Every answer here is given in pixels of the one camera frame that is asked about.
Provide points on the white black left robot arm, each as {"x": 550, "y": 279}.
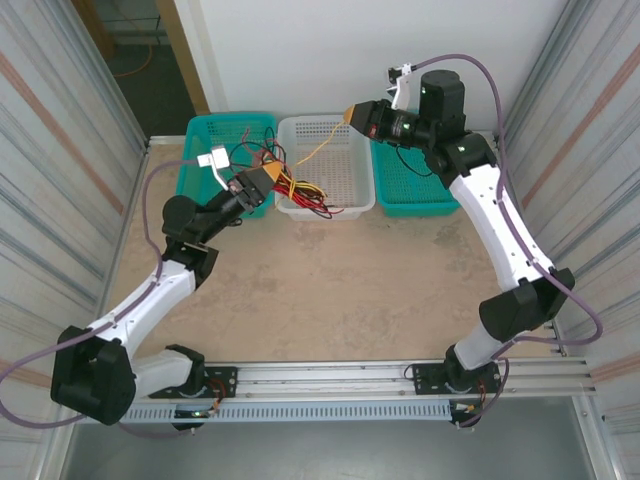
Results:
{"x": 165, "y": 295}

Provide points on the white plastic basket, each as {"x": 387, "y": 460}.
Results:
{"x": 345, "y": 150}

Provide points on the teal plastic basket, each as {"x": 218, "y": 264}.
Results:
{"x": 200, "y": 135}
{"x": 415, "y": 195}

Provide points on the wooden door frame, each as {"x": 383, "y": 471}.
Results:
{"x": 182, "y": 50}

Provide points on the aluminium mounting rail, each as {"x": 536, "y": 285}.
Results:
{"x": 325, "y": 375}

